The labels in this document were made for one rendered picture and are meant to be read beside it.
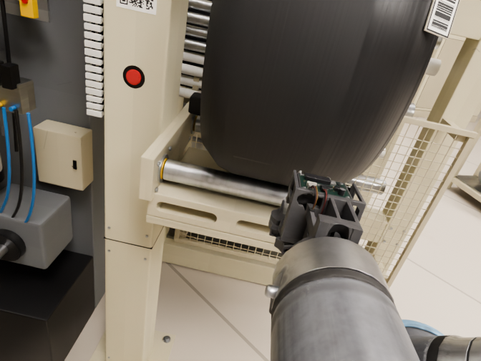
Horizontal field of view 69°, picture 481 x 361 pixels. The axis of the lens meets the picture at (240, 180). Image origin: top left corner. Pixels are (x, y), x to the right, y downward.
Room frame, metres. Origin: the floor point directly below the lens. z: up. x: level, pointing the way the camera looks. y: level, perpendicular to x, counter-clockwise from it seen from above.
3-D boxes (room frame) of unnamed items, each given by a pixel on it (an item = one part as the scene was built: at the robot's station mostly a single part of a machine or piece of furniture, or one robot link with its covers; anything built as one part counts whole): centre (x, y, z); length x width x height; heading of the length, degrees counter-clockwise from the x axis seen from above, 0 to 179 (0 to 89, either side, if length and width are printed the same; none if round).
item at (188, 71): (1.15, 0.21, 1.05); 0.20 x 0.15 x 0.30; 89
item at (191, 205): (0.63, 0.00, 0.83); 0.36 x 0.09 x 0.06; 89
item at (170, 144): (0.77, 0.18, 0.90); 0.40 x 0.03 x 0.10; 179
